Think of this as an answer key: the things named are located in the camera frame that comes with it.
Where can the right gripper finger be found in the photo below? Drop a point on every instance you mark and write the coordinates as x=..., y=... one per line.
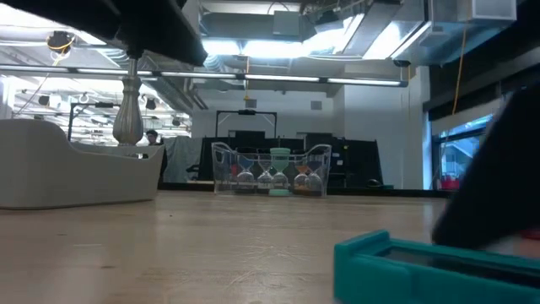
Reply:
x=498, y=190

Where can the black cylinder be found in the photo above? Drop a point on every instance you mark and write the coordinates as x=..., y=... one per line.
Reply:
x=315, y=182

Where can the mint green hourglass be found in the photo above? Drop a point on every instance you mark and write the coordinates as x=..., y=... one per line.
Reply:
x=279, y=154

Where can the blue sand hourglass black caps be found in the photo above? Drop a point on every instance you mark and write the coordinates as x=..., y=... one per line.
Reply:
x=245, y=179

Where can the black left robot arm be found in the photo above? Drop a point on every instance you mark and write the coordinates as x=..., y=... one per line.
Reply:
x=160, y=34

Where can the long ceiling tube light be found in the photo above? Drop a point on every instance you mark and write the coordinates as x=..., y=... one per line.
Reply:
x=282, y=78

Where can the clear plastic bin with label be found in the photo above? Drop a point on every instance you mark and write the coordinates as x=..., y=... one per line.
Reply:
x=221, y=177

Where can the grey cloth cover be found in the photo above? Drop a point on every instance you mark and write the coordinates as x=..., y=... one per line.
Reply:
x=181, y=158

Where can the person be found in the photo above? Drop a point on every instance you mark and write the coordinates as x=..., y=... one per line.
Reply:
x=152, y=137

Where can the grey plastic bin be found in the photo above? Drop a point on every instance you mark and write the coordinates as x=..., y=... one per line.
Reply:
x=63, y=169

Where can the dome security camera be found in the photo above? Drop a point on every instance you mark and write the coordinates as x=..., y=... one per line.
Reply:
x=401, y=63

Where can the black background rig frame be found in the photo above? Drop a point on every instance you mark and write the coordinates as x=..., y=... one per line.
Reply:
x=69, y=122
x=246, y=112

